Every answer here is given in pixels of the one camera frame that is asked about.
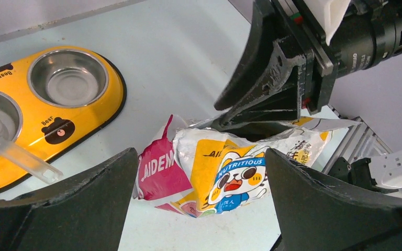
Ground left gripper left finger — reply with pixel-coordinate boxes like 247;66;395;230
0;148;138;250

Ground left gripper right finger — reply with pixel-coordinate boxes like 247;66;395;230
265;149;402;250

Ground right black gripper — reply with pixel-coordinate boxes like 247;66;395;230
214;1;338;126

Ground pet food bag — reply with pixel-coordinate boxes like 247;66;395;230
133;115;355;218

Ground clear plastic scoop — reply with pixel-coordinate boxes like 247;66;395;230
0;121;63;184

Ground yellow double pet bowl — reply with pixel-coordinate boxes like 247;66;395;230
0;45;128;200

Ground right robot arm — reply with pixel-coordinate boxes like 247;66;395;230
214;1;402;130

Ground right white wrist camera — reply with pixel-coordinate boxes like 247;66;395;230
305;0;351;45

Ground aluminium frame rail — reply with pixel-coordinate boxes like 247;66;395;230
321;109;392;174

